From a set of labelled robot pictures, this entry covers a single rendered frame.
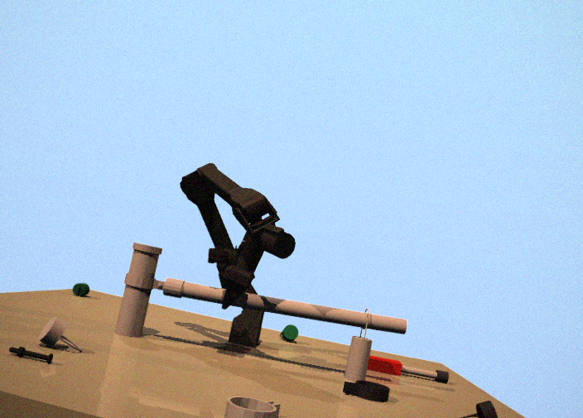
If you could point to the black bolt with nut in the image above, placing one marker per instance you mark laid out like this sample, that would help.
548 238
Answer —
21 351

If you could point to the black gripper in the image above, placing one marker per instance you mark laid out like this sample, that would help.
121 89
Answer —
239 276

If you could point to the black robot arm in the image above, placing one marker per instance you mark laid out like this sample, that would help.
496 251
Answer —
248 207

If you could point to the tan wooden post with cap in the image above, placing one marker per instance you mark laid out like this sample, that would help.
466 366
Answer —
133 310

